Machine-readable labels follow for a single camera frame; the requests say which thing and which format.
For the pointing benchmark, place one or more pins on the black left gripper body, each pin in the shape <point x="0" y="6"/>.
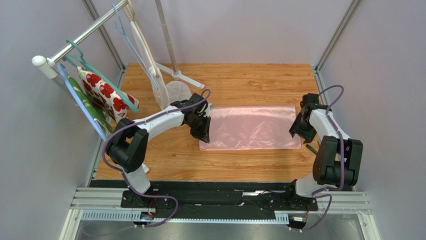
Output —
<point x="197" y="129"/>

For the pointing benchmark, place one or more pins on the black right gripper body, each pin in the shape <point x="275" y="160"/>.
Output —
<point x="301" y="129"/>

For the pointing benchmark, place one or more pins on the pink cloth napkin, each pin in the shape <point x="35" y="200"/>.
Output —
<point x="251" y="128"/>

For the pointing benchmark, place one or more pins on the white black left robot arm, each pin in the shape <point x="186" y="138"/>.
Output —
<point x="127" y="146"/>

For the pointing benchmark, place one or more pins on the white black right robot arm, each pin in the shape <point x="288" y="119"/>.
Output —
<point x="338" y="159"/>

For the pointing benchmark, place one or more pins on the beige hanger with white cloth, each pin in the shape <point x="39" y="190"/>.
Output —
<point x="145" y="57"/>

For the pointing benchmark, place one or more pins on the red floral white cloth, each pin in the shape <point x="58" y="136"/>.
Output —
<point x="102" y="96"/>

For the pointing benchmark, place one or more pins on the green patterned cloth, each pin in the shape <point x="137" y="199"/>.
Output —
<point x="96" y="114"/>

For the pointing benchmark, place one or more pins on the light blue thin hanger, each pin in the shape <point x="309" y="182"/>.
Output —
<point x="133" y="50"/>

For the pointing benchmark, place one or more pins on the teal plastic hanger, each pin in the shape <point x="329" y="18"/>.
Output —
<point x="91" y="68"/>

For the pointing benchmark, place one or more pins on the blue plastic hanger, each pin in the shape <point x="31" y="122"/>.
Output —
<point x="66" y="79"/>

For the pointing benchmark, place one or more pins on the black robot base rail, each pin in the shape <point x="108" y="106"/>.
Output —
<point x="219" y="200"/>

